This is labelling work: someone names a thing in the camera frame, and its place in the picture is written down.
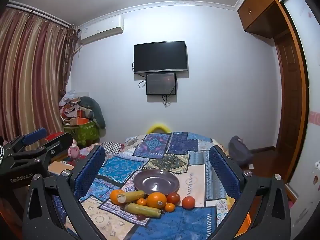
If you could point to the pink toy figure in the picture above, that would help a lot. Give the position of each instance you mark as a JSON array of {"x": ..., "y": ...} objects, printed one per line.
[{"x": 74, "y": 151}]

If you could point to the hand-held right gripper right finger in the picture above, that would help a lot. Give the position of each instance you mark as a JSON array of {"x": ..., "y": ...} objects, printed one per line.
[{"x": 222, "y": 172}]

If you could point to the red tomato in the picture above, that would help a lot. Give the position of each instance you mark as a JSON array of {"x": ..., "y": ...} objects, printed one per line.
[
  {"x": 188, "y": 202},
  {"x": 173, "y": 198}
]

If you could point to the orange with small sticker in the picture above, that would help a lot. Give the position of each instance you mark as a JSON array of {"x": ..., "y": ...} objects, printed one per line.
[{"x": 155, "y": 199}]

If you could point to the checkered patchwork sheet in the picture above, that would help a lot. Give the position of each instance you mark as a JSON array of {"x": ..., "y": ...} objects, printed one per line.
[{"x": 112, "y": 147}]

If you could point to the pile of clutter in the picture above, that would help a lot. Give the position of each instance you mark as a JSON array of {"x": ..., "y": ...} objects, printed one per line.
[{"x": 68, "y": 105}]

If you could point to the white air conditioner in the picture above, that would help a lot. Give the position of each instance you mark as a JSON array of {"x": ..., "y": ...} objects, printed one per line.
[{"x": 102, "y": 31}]

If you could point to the striped red beige curtain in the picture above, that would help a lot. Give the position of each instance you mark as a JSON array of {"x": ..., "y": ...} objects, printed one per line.
[{"x": 30, "y": 80}]

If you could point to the tan box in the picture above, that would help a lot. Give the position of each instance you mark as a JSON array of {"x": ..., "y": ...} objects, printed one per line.
[{"x": 60, "y": 167}]

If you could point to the yellow round object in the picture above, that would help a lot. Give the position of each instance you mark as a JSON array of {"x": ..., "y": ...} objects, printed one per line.
[{"x": 157, "y": 126}]

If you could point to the brown wooden door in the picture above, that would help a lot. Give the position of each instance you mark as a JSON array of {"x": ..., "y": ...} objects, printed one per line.
[{"x": 287, "y": 92}]

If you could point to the white sliding wardrobe door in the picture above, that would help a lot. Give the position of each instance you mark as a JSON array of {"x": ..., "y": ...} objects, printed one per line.
[{"x": 310, "y": 105}]

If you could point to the yellow corn cob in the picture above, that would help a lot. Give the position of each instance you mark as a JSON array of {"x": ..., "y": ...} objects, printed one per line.
[
  {"x": 142, "y": 209},
  {"x": 133, "y": 196}
]

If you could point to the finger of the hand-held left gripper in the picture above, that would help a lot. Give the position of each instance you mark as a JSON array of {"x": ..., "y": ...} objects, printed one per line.
[
  {"x": 35, "y": 135},
  {"x": 60, "y": 141}
]

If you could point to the green fabric storage box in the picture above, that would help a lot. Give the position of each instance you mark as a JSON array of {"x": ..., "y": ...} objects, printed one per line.
[{"x": 86, "y": 131}]

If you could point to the small black wall monitor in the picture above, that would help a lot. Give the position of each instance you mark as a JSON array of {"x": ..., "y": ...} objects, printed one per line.
[{"x": 161, "y": 83}]

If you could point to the grey backpack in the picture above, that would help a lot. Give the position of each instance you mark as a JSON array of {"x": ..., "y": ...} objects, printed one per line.
[{"x": 240, "y": 150}]

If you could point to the plain orange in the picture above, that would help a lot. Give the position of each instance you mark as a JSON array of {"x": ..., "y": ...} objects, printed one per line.
[{"x": 115, "y": 195}]

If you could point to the orange cardboard box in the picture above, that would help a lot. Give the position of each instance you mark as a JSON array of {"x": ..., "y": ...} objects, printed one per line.
[{"x": 81, "y": 121}]

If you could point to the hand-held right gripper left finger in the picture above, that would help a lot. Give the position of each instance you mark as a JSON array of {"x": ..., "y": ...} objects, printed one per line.
[{"x": 90, "y": 172}]

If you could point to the grey plush pillow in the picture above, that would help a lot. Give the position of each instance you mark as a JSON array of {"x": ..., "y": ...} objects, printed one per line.
[{"x": 96, "y": 110}]

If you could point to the blue patchwork blanket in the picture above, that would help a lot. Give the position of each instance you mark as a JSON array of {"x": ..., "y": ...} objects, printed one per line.
[{"x": 162, "y": 145}]

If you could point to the black wall television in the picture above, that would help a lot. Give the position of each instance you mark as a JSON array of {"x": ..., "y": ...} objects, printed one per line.
[{"x": 160, "y": 56}]

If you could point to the wooden overhead cabinet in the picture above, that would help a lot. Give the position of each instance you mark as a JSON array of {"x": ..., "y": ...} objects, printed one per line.
[{"x": 260, "y": 7}]

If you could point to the small tangerine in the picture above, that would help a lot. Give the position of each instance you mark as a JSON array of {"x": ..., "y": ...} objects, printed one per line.
[
  {"x": 141, "y": 202},
  {"x": 170, "y": 207}
]

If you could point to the dark brown round plate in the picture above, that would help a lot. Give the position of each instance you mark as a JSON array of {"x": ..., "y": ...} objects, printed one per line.
[{"x": 155, "y": 181}]

